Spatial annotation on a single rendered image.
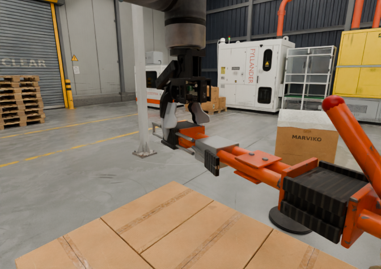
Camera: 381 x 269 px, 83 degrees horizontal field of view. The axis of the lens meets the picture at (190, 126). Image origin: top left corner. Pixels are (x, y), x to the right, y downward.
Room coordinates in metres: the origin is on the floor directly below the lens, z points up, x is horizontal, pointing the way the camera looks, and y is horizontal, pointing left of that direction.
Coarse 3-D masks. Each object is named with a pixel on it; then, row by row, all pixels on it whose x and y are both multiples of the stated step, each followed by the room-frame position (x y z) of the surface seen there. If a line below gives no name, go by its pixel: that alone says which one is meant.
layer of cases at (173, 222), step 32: (160, 192) 1.37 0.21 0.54; (192, 192) 1.37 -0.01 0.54; (96, 224) 1.03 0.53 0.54; (128, 224) 1.03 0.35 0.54; (160, 224) 1.03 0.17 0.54; (192, 224) 1.03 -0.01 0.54; (224, 224) 1.03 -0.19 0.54; (256, 224) 1.03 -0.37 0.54; (32, 256) 0.82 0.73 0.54; (64, 256) 0.82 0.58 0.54; (96, 256) 0.82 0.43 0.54; (128, 256) 0.82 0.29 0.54; (160, 256) 0.82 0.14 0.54; (192, 256) 0.82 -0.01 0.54; (224, 256) 0.82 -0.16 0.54; (256, 256) 0.82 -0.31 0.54; (288, 256) 0.82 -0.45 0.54; (320, 256) 0.82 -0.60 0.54
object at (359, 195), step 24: (288, 168) 0.26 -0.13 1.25; (312, 168) 0.29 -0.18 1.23; (336, 168) 0.28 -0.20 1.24; (288, 192) 0.25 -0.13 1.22; (312, 192) 0.21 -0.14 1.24; (336, 192) 0.22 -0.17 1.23; (360, 192) 0.20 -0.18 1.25; (288, 216) 0.23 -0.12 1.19; (312, 216) 0.21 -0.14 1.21; (336, 216) 0.20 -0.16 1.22; (336, 240) 0.19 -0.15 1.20
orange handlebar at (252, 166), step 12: (192, 144) 0.44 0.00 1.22; (228, 156) 0.35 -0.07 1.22; (240, 156) 0.34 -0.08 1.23; (252, 156) 0.34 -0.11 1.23; (264, 156) 0.34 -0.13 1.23; (276, 156) 0.34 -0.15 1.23; (240, 168) 0.33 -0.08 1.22; (252, 168) 0.31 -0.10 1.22; (264, 168) 0.30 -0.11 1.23; (276, 168) 0.32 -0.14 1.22; (252, 180) 0.31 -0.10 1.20; (264, 180) 0.29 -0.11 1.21; (276, 180) 0.27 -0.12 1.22; (372, 204) 0.22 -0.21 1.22; (360, 216) 0.19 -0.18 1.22; (372, 216) 0.19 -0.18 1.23; (360, 228) 0.19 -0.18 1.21; (372, 228) 0.18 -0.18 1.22
